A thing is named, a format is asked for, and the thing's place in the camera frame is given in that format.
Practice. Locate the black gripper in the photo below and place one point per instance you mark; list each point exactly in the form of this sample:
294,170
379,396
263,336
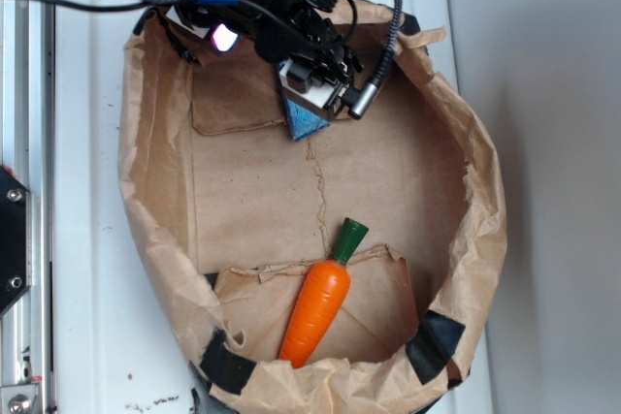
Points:
344,17

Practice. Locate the blue sponge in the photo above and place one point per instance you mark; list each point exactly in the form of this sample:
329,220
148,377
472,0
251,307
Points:
301,122

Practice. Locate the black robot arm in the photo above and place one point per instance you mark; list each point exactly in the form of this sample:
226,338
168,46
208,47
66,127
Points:
281,29

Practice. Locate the orange toy carrot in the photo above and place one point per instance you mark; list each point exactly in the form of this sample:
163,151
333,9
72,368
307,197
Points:
321,296

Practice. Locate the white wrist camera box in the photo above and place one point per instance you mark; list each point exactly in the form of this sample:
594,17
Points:
309,89

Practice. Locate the black corner bracket plate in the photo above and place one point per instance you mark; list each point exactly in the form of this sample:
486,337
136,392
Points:
15,238

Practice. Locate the aluminium frame rail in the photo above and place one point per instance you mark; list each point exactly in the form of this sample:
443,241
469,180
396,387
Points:
27,92

